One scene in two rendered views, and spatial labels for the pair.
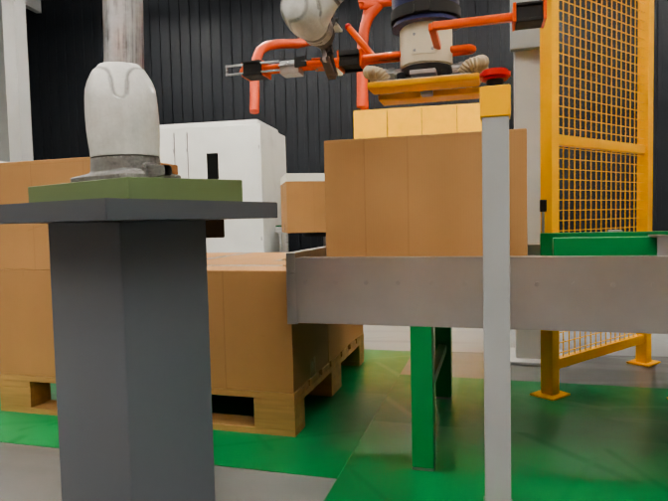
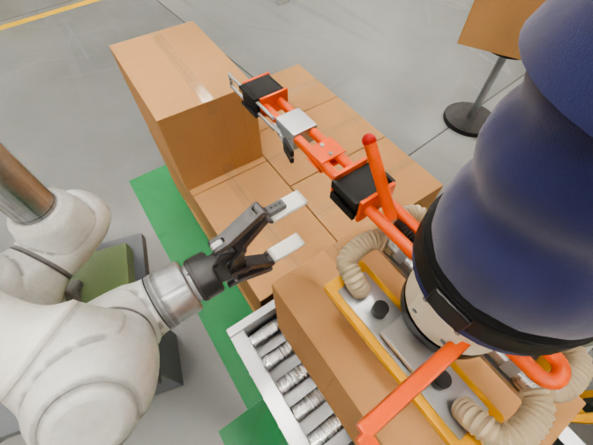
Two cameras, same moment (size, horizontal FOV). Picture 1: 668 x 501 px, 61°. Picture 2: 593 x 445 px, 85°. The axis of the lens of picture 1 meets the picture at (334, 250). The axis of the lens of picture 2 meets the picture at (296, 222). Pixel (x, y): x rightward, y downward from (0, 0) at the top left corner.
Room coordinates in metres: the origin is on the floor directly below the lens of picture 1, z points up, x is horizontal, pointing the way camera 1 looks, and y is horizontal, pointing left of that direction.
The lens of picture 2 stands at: (1.56, -0.23, 1.72)
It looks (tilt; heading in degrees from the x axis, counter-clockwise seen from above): 57 degrees down; 40
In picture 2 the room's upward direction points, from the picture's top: straight up
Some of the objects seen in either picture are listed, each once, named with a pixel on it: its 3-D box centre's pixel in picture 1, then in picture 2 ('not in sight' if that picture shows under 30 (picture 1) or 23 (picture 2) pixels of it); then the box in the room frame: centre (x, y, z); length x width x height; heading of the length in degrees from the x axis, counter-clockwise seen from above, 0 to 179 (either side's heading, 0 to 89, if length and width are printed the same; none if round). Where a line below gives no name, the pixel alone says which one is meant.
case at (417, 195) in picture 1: (427, 203); (392, 355); (1.88, -0.32, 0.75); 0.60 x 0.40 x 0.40; 74
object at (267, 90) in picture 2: (256, 71); (265, 94); (2.04, 0.26, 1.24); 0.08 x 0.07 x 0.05; 75
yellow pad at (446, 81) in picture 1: (423, 79); (406, 344); (1.78, -0.29, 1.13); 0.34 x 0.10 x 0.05; 75
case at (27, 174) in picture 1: (85, 215); (190, 104); (2.24, 0.98, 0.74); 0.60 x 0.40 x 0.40; 73
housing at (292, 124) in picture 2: (291, 69); (296, 128); (2.00, 0.13, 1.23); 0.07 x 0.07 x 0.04; 75
